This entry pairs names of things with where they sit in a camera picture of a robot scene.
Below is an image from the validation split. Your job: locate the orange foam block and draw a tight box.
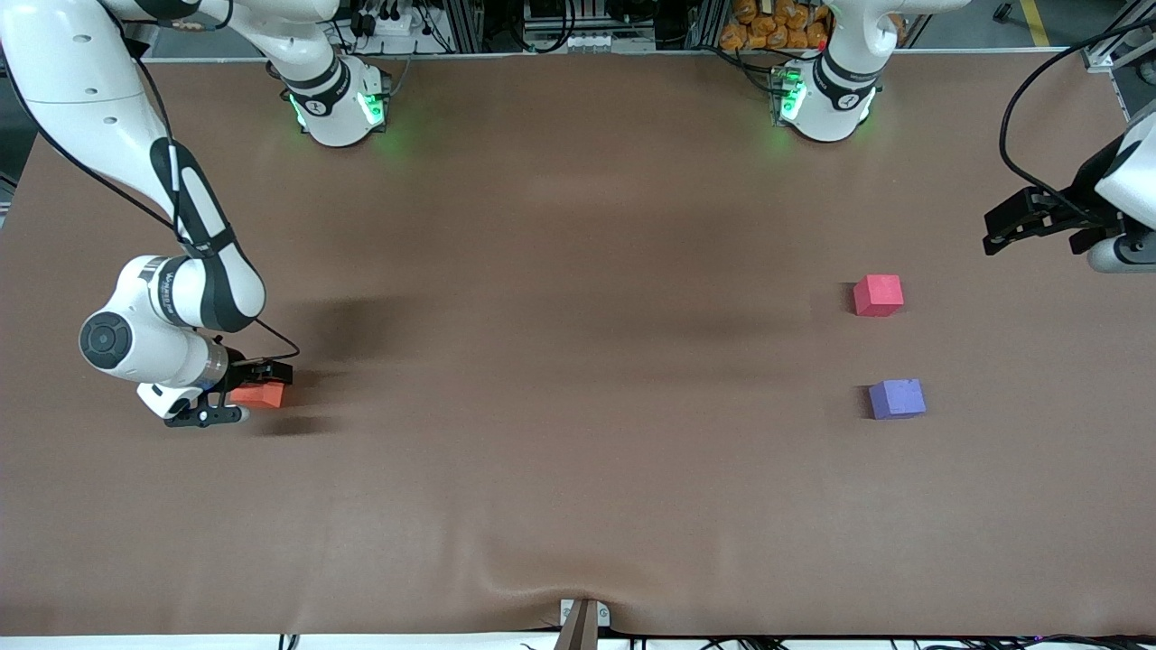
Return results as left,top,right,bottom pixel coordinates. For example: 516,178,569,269
229,383,288,410

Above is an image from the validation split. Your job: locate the red foam block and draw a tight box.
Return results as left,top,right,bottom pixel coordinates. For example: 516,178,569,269
853,274,904,318

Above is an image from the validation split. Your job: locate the blue-purple foam block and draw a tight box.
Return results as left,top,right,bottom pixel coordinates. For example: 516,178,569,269
869,378,927,420

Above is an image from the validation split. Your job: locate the pile of orange objects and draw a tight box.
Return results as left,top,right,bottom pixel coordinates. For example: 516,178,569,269
720,0,832,52

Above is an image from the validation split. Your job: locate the large table cover mat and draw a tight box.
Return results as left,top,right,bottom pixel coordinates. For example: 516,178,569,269
0,50,1156,637

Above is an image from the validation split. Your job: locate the white power strip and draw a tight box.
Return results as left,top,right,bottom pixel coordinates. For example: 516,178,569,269
348,5,443,39
522,27,658,53

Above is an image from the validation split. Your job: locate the brown support bar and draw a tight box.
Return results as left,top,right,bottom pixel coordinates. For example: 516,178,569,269
553,599,601,650

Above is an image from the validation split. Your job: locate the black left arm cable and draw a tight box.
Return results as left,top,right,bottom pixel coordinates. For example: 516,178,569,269
998,18,1156,218

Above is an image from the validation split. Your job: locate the aluminium frame profile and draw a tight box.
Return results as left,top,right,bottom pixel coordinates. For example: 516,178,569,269
1082,0,1156,73
686,0,723,51
447,0,484,53

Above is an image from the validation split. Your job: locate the metal table clamp bracket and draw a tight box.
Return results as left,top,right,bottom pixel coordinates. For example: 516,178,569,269
560,598,611,629

